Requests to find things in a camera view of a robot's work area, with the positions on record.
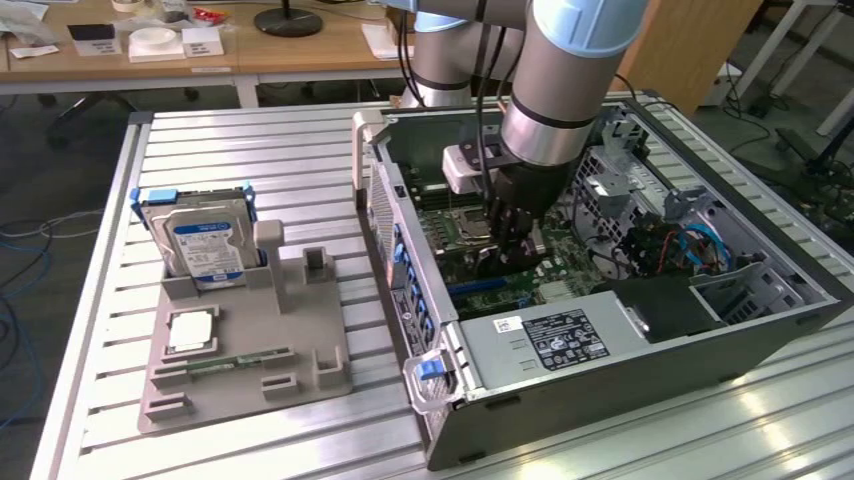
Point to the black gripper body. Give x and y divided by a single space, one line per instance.
534 187

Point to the graphics card with fan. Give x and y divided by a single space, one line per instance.
488 265

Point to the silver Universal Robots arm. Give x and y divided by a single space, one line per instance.
568 75

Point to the CPU socket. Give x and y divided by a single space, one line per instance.
468 225

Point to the green motherboard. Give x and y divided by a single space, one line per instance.
568 245

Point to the blue expansion slot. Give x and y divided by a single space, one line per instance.
477 287

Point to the metal drive cage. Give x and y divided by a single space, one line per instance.
615 190

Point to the grey power supply unit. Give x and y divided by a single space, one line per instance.
568 340

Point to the blue case latch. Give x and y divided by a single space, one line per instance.
428 372

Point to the black open PC case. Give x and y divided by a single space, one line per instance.
601 400

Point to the wooden cabinet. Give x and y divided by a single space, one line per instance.
681 50

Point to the metal disk bay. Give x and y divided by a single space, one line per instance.
755 295

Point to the white paper stack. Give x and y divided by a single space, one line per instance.
381 42

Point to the grey parts rack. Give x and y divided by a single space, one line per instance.
254 325

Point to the black floor equipment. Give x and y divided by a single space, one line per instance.
828 160

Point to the hard disk in blue caddy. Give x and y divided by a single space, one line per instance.
201 245

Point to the black round lamp base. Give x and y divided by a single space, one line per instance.
289 24

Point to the green RAM stick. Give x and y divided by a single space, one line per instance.
224 362

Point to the silver CPU chip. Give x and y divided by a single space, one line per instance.
190 332

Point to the plain white box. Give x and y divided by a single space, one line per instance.
202 42

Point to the red packet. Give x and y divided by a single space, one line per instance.
209 16

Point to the white box with tape roll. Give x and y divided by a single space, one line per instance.
155 46

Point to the wooden desk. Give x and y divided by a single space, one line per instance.
134 70

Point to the black chair base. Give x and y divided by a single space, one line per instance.
74 112

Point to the white box with black top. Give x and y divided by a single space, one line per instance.
94 40

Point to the beige tape roll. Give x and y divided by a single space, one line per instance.
123 6

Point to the white paper label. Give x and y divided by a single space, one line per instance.
34 51

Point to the clear plastic bag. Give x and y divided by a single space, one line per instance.
27 25

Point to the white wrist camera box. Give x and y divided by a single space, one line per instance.
468 172

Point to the white desk frame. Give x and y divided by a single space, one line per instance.
837 112

